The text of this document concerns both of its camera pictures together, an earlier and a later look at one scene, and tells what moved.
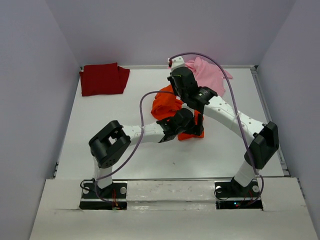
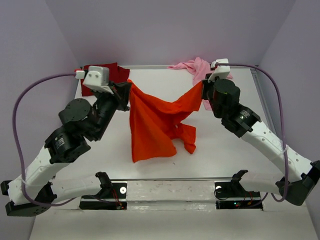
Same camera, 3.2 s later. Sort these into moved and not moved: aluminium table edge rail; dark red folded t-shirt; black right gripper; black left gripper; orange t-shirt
Moved: black right gripper; orange t-shirt; black left gripper
Not moved: aluminium table edge rail; dark red folded t-shirt
